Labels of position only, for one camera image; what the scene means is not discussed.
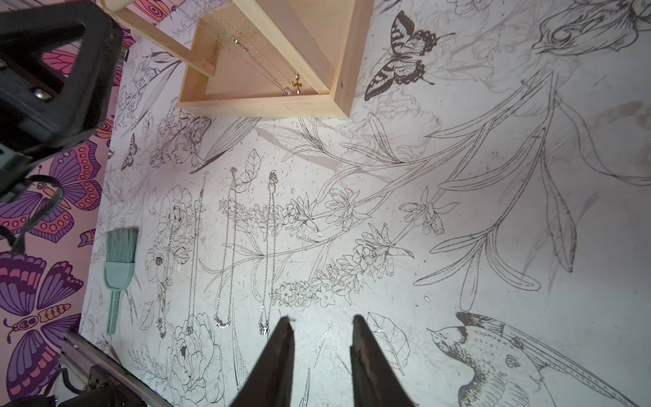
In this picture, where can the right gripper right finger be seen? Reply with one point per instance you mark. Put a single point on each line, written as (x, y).
(374, 382)

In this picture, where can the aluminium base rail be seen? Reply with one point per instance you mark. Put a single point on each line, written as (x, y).
(105, 381)

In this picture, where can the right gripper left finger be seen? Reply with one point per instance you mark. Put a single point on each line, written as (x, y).
(271, 381)

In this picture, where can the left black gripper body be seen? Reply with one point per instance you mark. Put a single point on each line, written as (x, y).
(58, 66)

